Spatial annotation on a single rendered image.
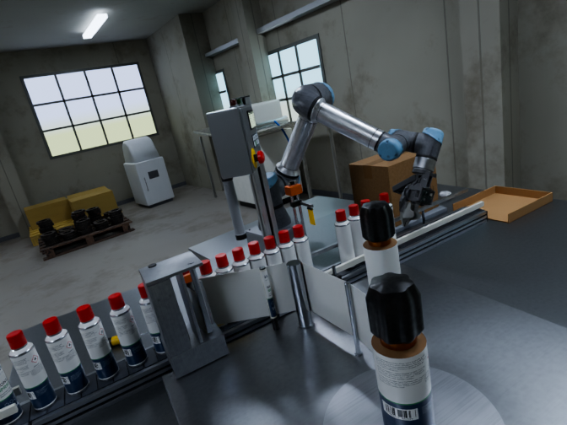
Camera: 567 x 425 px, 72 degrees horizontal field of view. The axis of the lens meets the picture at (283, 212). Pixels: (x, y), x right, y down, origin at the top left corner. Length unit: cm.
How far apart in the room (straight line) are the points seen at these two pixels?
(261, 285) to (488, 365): 55
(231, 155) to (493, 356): 80
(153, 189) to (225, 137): 626
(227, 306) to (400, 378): 56
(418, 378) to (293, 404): 30
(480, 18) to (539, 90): 72
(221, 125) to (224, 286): 44
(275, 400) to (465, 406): 37
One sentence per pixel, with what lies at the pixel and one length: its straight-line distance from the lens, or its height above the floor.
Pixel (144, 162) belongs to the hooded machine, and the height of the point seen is 81.
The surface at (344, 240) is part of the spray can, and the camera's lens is 131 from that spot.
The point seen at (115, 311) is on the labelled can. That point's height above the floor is 105.
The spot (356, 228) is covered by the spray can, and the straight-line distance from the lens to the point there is 134.
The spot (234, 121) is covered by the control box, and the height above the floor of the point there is 144.
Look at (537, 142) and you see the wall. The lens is 376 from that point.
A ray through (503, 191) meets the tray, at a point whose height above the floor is 85.
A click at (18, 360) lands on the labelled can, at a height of 103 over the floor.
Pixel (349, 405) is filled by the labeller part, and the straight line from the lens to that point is 85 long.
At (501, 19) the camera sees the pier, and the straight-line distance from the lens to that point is 351.
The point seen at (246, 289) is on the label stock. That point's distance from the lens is 107.
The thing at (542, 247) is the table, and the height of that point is 83.
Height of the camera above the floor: 149
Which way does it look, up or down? 17 degrees down
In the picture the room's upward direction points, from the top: 12 degrees counter-clockwise
